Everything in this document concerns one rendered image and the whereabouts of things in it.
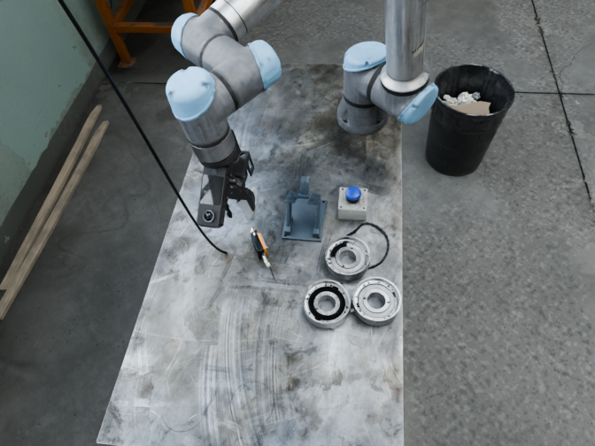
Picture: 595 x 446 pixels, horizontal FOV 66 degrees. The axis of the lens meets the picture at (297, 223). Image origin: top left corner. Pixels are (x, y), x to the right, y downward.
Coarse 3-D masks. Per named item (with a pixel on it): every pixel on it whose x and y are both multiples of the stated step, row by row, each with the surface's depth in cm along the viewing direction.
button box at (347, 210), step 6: (342, 192) 115; (366, 192) 115; (342, 198) 114; (360, 198) 114; (366, 198) 114; (342, 204) 113; (348, 204) 113; (354, 204) 113; (360, 204) 113; (366, 204) 112; (342, 210) 112; (348, 210) 112; (354, 210) 112; (360, 210) 112; (366, 210) 112; (342, 216) 115; (348, 216) 114; (354, 216) 114; (360, 216) 114
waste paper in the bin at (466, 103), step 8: (448, 96) 209; (464, 96) 207; (472, 96) 210; (480, 96) 209; (448, 104) 202; (456, 104) 202; (464, 104) 199; (472, 104) 199; (480, 104) 198; (488, 104) 198; (472, 112) 199; (480, 112) 198; (488, 112) 198
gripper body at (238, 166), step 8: (232, 152) 80; (240, 152) 88; (248, 152) 88; (200, 160) 80; (224, 160) 80; (232, 160) 86; (240, 160) 87; (248, 160) 88; (232, 168) 86; (240, 168) 86; (248, 168) 89; (232, 176) 85; (240, 176) 85; (232, 184) 85; (240, 184) 85; (232, 192) 87; (240, 192) 86
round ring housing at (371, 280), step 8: (368, 280) 102; (376, 280) 102; (384, 280) 101; (360, 288) 102; (376, 288) 101; (392, 288) 101; (352, 296) 99; (368, 296) 101; (376, 296) 103; (384, 296) 100; (400, 296) 99; (352, 304) 100; (368, 304) 99; (384, 304) 99; (400, 304) 98; (360, 312) 97; (376, 312) 98; (392, 312) 98; (368, 320) 97; (376, 320) 96; (384, 320) 96
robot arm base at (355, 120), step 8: (344, 96) 128; (344, 104) 129; (352, 104) 126; (360, 104) 125; (368, 104) 125; (344, 112) 131; (352, 112) 128; (360, 112) 127; (368, 112) 127; (376, 112) 129; (384, 112) 131; (344, 120) 133; (352, 120) 130; (360, 120) 129; (368, 120) 129; (376, 120) 131; (384, 120) 132; (344, 128) 133; (352, 128) 131; (360, 128) 130; (368, 128) 130; (376, 128) 131
